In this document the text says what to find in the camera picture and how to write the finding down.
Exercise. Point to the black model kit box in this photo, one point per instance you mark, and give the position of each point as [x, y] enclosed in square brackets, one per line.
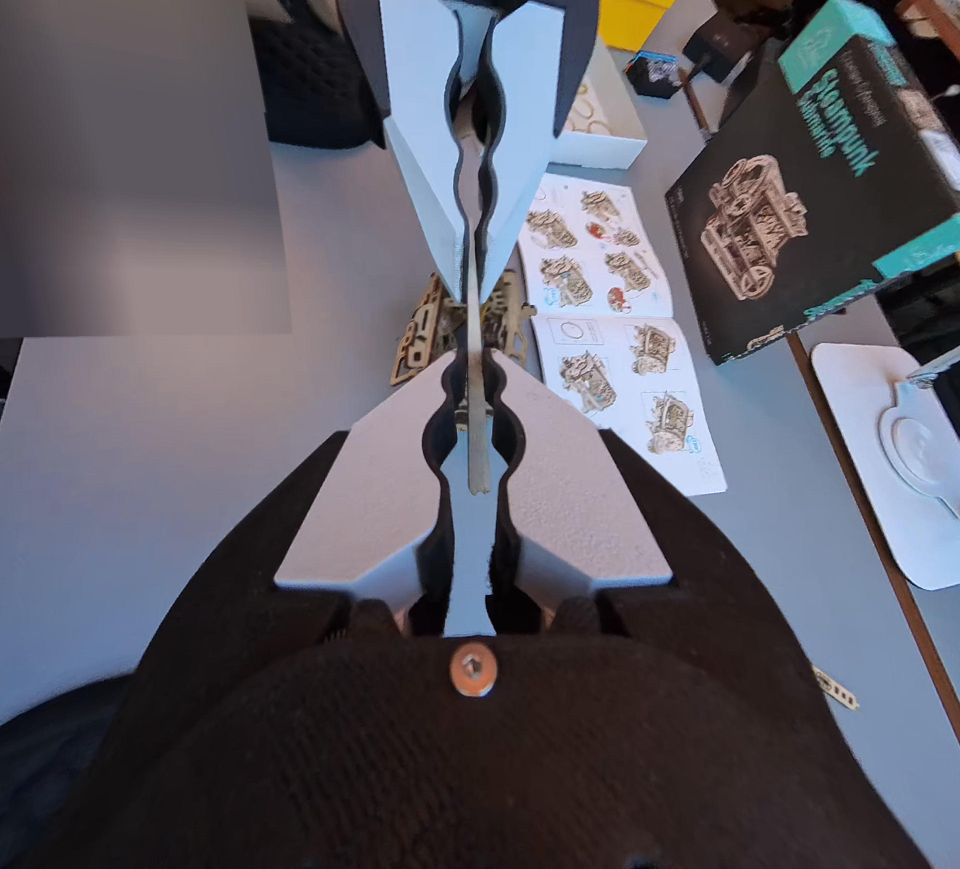
[787, 134]

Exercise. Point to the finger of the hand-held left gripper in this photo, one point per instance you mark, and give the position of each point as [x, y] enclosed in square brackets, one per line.
[412, 96]
[532, 96]

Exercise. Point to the small blue and black device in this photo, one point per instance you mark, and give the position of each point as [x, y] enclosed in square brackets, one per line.
[652, 74]

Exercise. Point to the thin wooden stick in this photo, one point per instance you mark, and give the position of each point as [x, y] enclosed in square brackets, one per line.
[478, 434]

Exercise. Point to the illustrated instruction booklet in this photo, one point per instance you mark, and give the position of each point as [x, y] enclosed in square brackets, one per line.
[600, 359]

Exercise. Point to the heap of yellow rubber bands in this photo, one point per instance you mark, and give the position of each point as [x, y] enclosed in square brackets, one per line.
[589, 126]

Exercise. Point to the white cardboard tray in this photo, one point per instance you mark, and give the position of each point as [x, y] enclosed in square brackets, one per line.
[607, 149]

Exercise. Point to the wooden mechanical model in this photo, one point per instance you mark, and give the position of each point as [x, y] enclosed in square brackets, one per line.
[420, 329]

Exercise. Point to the black chair seat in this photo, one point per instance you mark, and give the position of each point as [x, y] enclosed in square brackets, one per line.
[315, 89]

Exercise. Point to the thin board with brown edge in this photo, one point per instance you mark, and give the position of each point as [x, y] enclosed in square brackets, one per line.
[862, 629]

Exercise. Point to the black box-shaped device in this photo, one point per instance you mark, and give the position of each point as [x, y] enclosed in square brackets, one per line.
[720, 44]

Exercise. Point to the small wooden part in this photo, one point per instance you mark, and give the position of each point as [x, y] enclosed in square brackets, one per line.
[836, 689]

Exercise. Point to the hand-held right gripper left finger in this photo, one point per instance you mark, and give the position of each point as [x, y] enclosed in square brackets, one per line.
[352, 509]

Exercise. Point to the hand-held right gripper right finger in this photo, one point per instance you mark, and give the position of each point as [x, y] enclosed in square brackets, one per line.
[585, 509]

